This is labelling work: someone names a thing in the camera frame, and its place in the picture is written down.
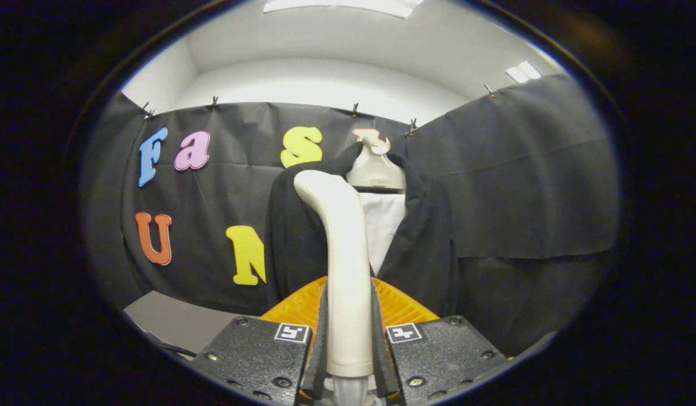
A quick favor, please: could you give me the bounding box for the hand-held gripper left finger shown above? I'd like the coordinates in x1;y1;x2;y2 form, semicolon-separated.
189;276;328;406

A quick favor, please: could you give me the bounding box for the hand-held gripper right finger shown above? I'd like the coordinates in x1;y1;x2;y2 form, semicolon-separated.
372;276;509;406

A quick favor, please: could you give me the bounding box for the black button jacket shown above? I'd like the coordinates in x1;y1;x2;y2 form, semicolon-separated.
265;142;459;317

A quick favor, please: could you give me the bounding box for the white garment steamer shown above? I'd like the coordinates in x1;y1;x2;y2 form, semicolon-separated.
293;169;375;406

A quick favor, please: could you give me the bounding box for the grey cabinet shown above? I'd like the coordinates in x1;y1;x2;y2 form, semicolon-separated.
124;290;241;356

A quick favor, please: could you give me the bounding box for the white mannequin torso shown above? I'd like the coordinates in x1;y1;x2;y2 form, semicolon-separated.
346;129;408;277

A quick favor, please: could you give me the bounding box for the black backdrop cloth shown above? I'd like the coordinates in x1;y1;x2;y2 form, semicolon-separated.
80;73;619;357

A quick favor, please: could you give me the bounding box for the row of small backdrop clips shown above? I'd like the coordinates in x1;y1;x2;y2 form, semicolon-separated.
140;83;495;138

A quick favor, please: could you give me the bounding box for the ceiling light panel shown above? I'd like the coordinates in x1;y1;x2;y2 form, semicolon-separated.
263;0;425;19
506;61;542;83

